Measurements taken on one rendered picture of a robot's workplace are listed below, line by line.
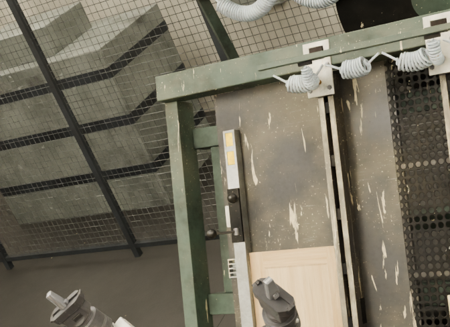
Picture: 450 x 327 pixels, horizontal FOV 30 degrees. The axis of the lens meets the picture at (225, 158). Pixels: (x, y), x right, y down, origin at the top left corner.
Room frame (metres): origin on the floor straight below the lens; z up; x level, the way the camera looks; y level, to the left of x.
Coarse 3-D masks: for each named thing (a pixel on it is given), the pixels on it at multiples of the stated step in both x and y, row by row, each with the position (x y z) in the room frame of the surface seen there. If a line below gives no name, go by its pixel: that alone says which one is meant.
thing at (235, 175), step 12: (228, 132) 2.96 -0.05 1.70; (240, 156) 2.93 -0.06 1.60; (228, 168) 2.91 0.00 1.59; (240, 168) 2.90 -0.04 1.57; (228, 180) 2.89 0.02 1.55; (240, 180) 2.88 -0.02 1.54; (240, 192) 2.85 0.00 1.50; (240, 252) 2.76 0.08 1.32; (240, 264) 2.75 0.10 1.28; (240, 276) 2.73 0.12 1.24; (240, 288) 2.72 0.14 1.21; (240, 300) 2.70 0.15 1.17; (252, 300) 2.68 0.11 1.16; (240, 312) 2.68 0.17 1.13; (252, 312) 2.66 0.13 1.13; (252, 324) 2.64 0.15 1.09
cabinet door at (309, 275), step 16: (256, 256) 2.74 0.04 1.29; (272, 256) 2.70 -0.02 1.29; (288, 256) 2.66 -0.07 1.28; (304, 256) 2.62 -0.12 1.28; (320, 256) 2.58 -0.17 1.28; (256, 272) 2.72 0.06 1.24; (272, 272) 2.68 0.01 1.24; (288, 272) 2.64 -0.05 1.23; (304, 272) 2.60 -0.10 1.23; (320, 272) 2.57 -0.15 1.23; (336, 272) 2.53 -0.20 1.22; (288, 288) 2.62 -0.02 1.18; (304, 288) 2.58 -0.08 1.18; (320, 288) 2.54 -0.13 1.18; (336, 288) 2.51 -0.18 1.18; (256, 304) 2.67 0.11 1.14; (304, 304) 2.56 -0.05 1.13; (320, 304) 2.52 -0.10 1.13; (336, 304) 2.48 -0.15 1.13; (256, 320) 2.65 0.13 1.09; (304, 320) 2.54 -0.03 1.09; (320, 320) 2.50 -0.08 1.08; (336, 320) 2.46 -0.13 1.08
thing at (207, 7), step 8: (200, 0) 3.54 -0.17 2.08; (208, 0) 3.55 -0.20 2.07; (208, 8) 3.55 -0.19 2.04; (208, 16) 3.55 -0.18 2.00; (216, 16) 3.56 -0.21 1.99; (216, 24) 3.56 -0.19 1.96; (216, 32) 3.56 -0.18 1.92; (224, 32) 3.57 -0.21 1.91; (224, 40) 3.57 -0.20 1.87; (224, 48) 3.57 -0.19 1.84; (232, 48) 3.58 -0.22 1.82; (232, 56) 3.58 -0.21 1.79
